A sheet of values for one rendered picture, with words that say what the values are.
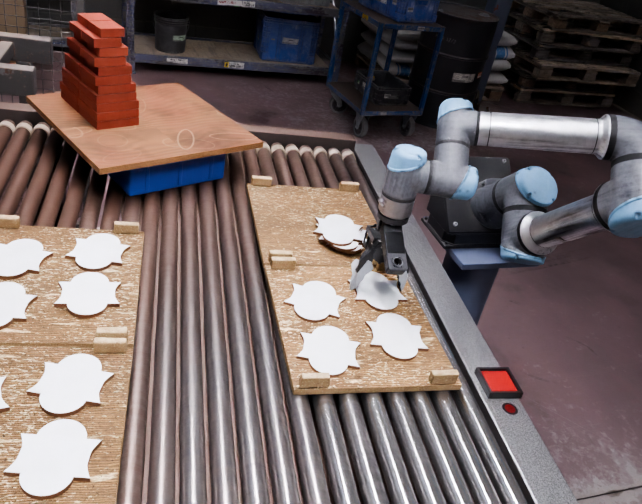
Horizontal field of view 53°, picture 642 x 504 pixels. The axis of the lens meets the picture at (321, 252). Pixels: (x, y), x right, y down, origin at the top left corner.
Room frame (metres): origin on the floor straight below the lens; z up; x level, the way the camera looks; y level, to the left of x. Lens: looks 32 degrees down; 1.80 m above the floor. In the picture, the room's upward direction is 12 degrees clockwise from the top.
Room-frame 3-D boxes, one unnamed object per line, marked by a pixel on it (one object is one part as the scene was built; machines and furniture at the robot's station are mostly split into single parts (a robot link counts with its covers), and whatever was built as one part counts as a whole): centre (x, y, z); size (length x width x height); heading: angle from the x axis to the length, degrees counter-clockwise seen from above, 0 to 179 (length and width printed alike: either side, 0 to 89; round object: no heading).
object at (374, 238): (1.28, -0.14, 1.08); 0.09 x 0.08 x 0.12; 18
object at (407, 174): (1.28, -0.15, 1.24); 0.09 x 0.08 x 0.11; 95
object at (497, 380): (1.03, -0.42, 0.92); 0.06 x 0.06 x 0.01; 16
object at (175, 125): (1.74, 0.58, 1.03); 0.50 x 0.50 x 0.02; 46
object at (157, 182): (1.69, 0.54, 0.97); 0.31 x 0.31 x 0.10; 46
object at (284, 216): (1.53, 0.03, 0.93); 0.41 x 0.35 x 0.02; 18
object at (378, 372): (1.13, -0.10, 0.93); 0.41 x 0.35 x 0.02; 18
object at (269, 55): (5.79, 0.69, 0.32); 0.50 x 0.41 x 0.37; 110
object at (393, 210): (1.27, -0.14, 1.16); 0.08 x 0.08 x 0.05
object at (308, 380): (0.90, -0.04, 0.95); 0.06 x 0.02 x 0.03; 108
